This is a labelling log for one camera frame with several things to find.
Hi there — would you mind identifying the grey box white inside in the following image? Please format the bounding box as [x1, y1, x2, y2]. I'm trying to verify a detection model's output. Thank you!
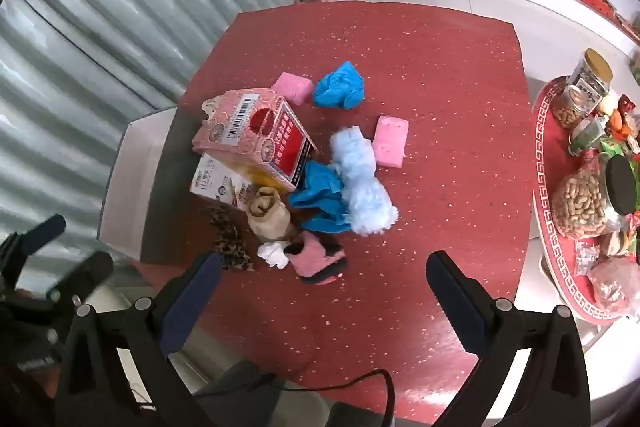
[97, 107, 216, 265]

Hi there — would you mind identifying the grey pleated curtain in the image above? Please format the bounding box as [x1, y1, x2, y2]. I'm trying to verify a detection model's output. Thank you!
[0, 0, 301, 268]

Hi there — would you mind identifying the pink carton with barcode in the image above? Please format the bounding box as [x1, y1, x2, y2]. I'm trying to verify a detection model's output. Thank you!
[192, 88, 318, 193]

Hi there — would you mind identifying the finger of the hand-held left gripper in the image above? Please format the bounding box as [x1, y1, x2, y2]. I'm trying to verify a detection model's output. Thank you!
[47, 251, 115, 303]
[0, 213, 67, 268]

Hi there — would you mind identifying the peanut jar with black lid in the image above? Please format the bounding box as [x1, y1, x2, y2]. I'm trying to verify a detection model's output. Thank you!
[552, 154, 640, 240]

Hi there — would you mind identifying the pink fuzzy sock black trim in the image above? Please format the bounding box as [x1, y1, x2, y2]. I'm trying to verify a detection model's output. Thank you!
[284, 229, 348, 286]

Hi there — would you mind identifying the red round patterned tray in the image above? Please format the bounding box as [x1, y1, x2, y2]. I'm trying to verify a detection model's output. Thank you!
[531, 76, 640, 325]

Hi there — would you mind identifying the white carton with red print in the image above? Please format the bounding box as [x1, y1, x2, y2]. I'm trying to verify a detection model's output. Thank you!
[189, 152, 261, 208]

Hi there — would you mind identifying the peanut jar with gold lid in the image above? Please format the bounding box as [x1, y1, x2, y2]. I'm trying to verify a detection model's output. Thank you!
[552, 48, 614, 129]

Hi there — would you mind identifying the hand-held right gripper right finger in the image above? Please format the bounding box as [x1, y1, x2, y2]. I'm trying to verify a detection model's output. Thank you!
[425, 250, 591, 427]

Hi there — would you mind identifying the pink plastic snack bag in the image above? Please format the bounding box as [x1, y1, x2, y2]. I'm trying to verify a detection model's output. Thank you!
[587, 257, 640, 319]

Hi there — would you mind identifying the light blue fluffy cloth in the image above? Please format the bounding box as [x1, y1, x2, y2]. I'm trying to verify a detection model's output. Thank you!
[329, 126, 401, 236]

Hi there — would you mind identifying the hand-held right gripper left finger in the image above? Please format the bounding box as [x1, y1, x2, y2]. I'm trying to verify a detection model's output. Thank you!
[55, 251, 226, 427]

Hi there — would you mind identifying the black cable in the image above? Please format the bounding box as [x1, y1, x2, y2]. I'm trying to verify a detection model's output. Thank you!
[192, 369, 396, 427]

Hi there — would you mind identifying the pink sponge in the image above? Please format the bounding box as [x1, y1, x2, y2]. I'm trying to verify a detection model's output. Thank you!
[373, 115, 410, 169]
[270, 72, 314, 106]

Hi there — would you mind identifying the beige sock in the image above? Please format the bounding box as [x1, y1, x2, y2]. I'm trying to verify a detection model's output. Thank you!
[245, 186, 292, 242]

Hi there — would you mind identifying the green capped bottle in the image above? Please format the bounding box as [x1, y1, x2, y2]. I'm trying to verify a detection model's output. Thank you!
[567, 114, 608, 156]

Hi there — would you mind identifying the white tissue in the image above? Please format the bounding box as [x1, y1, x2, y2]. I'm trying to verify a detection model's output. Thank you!
[257, 241, 291, 270]

